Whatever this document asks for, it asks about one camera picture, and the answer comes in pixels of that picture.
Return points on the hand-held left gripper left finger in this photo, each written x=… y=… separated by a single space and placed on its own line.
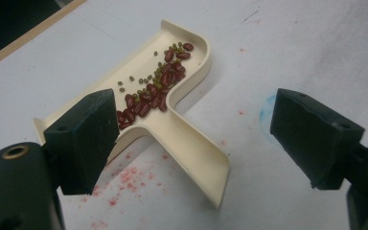
x=83 y=143

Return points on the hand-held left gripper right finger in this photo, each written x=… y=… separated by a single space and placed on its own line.
x=316 y=140

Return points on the cream plastic dustpan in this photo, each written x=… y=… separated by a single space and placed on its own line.
x=185 y=143

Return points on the pile of red and green beans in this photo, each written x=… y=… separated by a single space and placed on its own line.
x=169 y=78

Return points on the wooden table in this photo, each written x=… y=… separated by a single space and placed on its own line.
x=28 y=35

